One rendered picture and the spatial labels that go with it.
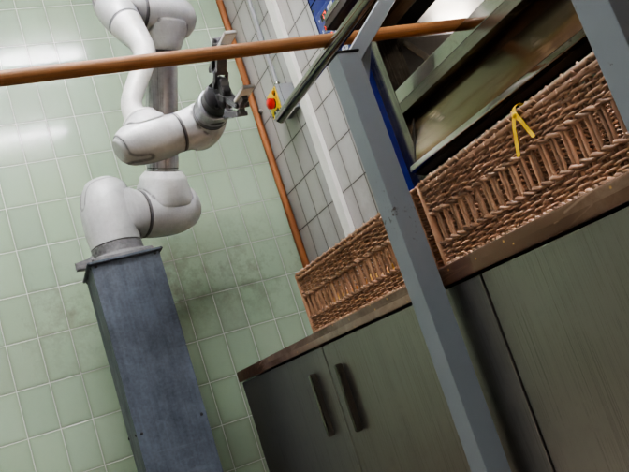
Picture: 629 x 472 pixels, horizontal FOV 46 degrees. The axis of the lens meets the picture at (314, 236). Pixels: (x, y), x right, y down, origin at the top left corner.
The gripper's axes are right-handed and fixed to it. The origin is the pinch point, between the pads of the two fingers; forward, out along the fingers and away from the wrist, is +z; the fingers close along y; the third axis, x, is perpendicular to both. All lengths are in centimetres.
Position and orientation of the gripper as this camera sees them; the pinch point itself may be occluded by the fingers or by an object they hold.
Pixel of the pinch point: (238, 61)
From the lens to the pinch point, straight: 171.7
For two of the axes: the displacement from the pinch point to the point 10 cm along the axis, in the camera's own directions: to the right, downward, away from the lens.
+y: 3.1, 9.3, -1.9
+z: 3.6, -3.0, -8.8
